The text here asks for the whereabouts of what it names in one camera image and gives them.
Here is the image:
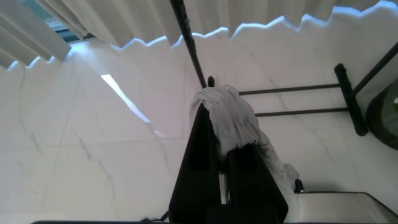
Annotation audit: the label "black clothes rack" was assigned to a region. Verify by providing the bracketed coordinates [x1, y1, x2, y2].
[169, 0, 398, 137]

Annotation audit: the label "white curtain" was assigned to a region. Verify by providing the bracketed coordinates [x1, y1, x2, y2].
[35, 0, 398, 52]
[0, 0, 72, 70]

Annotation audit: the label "white laundry basket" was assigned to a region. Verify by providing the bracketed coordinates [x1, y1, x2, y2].
[366, 79, 398, 151]

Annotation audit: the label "window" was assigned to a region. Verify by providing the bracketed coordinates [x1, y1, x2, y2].
[21, 0, 96, 43]

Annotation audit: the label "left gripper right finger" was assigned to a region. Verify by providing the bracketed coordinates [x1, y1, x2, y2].
[224, 142, 289, 223]

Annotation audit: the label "pale grey shorts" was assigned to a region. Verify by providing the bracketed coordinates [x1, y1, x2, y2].
[189, 84, 301, 223]

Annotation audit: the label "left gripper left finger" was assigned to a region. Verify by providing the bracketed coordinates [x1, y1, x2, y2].
[169, 102, 223, 223]

